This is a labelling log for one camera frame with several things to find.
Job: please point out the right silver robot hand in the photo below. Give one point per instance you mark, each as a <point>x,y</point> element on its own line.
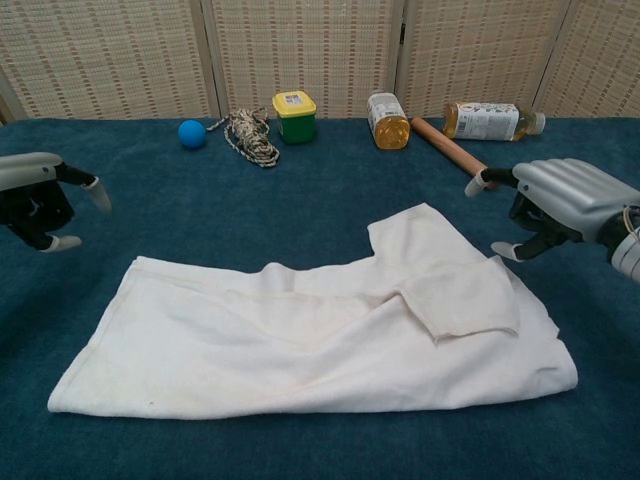
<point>575,190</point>

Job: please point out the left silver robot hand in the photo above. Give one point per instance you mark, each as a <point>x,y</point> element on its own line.
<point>30,172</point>

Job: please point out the white T-shirt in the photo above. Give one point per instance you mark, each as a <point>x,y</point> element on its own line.
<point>250,340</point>

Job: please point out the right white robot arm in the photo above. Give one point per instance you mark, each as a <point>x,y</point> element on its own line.
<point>627,250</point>

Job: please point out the tea bottle with floral label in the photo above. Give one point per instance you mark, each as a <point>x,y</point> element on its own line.
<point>485,121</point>

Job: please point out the bamboo screen panel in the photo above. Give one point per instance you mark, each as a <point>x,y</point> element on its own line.
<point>305,55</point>
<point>480,50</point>
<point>110,60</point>
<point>600,55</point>

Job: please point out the brown wooden rod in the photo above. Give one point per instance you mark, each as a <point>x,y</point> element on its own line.
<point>445,145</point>

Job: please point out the blue ball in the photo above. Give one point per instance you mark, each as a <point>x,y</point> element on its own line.
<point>192,134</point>

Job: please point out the tea bottle with white label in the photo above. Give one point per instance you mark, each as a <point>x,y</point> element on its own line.
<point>390,125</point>

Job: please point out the green container with yellow lid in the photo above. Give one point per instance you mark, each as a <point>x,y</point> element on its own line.
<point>296,120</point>

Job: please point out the blue table cover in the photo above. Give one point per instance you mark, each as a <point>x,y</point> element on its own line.
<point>300,200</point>

